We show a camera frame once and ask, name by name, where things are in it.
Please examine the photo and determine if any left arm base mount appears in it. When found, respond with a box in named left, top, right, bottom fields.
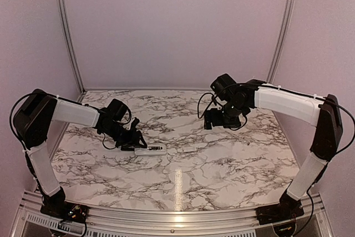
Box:
left=40, top=201, right=89, bottom=223

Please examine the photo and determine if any aluminium frame post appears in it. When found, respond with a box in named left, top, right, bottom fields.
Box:
left=57, top=0, right=85, bottom=95
left=266, top=0, right=295, bottom=83

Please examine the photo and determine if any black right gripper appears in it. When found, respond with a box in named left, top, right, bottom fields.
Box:
left=204, top=99, right=247, bottom=129

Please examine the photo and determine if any white remote control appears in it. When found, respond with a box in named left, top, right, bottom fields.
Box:
left=134, top=144, right=167, bottom=156

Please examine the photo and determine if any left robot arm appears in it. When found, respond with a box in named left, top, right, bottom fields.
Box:
left=9, top=89, right=148, bottom=218

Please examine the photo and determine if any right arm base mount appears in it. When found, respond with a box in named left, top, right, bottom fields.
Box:
left=255, top=204, right=305, bottom=225

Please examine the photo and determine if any camera cable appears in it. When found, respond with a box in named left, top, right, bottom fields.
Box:
left=196, top=81, right=355, bottom=154
left=8, top=92, right=134, bottom=152

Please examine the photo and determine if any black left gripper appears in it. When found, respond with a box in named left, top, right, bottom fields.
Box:
left=103, top=122, right=147, bottom=150

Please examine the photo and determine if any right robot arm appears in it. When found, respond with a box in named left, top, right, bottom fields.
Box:
left=203, top=74, right=343, bottom=219

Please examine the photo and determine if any right aluminium frame post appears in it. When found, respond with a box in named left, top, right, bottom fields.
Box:
left=266, top=0, right=295, bottom=83

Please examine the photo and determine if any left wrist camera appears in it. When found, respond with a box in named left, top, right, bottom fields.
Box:
left=129, top=117, right=140, bottom=131

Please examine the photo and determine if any left aluminium frame post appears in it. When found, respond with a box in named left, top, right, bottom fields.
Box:
left=57, top=0, right=85, bottom=95

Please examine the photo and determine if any white battery cover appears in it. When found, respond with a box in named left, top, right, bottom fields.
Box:
left=183, top=147, right=197, bottom=153

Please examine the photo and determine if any left camera cable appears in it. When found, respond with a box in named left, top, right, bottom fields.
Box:
left=8, top=92, right=134, bottom=152

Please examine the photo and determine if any front aluminium rail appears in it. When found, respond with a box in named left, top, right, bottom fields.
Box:
left=10, top=191, right=334, bottom=236

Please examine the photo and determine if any right camera cable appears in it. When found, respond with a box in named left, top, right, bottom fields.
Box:
left=196, top=81, right=355, bottom=154

